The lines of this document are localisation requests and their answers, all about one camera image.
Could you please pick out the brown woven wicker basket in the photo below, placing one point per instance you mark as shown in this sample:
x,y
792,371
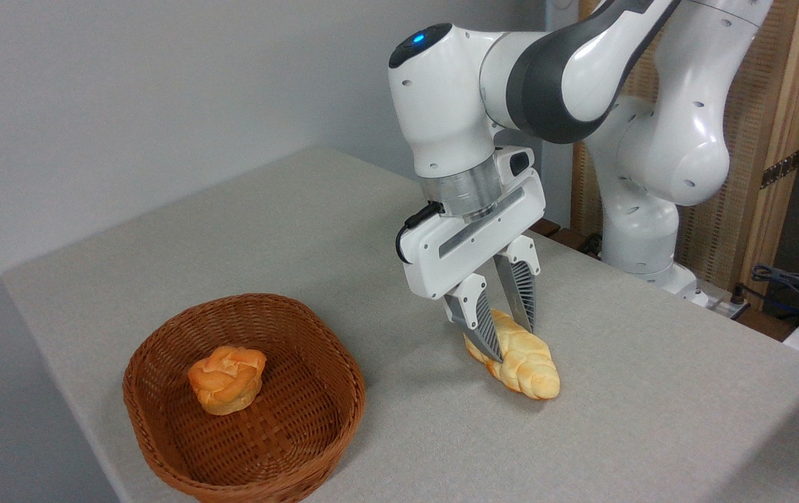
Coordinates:
x,y
287,433

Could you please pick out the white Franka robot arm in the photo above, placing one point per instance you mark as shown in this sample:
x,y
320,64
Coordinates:
x,y
441,105

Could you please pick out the metal hinge on screen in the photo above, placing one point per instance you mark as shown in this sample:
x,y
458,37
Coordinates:
x,y
782,168

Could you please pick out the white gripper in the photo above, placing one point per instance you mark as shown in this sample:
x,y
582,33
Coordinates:
x,y
469,244

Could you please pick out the small round bread roll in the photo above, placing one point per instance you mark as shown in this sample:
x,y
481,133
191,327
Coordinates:
x,y
228,381

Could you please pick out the long braided bread loaf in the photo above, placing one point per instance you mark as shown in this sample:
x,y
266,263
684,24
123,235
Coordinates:
x,y
532,363

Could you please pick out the black plug at robot base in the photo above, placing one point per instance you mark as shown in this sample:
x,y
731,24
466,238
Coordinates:
x,y
739,295

